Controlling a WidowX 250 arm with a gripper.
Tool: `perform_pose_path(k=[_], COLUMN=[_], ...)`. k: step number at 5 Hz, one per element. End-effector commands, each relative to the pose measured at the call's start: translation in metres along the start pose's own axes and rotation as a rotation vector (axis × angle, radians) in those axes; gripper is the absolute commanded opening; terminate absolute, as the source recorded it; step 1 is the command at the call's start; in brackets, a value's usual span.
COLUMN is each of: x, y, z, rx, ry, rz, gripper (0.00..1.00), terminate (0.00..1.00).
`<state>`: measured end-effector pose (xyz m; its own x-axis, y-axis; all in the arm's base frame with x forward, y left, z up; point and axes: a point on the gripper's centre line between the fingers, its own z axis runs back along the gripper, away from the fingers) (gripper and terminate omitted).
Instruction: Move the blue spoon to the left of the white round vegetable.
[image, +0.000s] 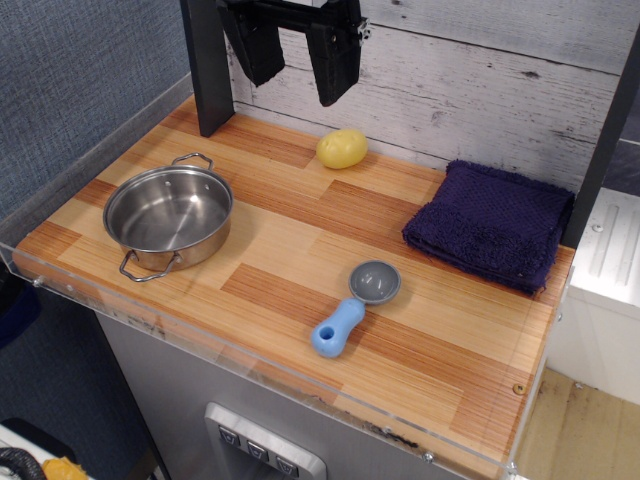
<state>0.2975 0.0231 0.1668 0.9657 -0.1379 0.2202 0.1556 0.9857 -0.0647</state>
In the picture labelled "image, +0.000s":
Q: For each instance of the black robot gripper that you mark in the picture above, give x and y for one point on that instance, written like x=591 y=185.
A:
x=333 y=33

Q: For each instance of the blue spoon with grey bowl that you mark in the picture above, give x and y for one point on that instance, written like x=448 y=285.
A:
x=371 y=283

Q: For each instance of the yellow toy potato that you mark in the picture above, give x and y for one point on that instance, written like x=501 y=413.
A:
x=342 y=148

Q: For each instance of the stainless steel pot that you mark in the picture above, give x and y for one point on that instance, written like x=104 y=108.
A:
x=169 y=218

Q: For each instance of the folded purple towel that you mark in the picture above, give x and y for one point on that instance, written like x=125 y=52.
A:
x=501 y=226

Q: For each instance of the white ribbed appliance top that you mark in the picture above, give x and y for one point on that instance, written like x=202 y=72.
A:
x=607 y=259

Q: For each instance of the silver dispenser button panel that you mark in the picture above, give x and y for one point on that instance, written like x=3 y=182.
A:
x=247 y=450

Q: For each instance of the yellow object bottom left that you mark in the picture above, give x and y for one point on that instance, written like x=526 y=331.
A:
x=63 y=469

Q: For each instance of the black vertical post left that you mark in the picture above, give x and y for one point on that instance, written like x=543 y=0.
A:
x=208 y=62

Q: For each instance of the black vertical post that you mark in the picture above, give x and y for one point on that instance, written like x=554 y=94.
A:
x=615 y=121
x=208 y=62

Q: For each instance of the black vertical post right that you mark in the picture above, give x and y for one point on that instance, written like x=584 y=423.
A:
x=615 y=121

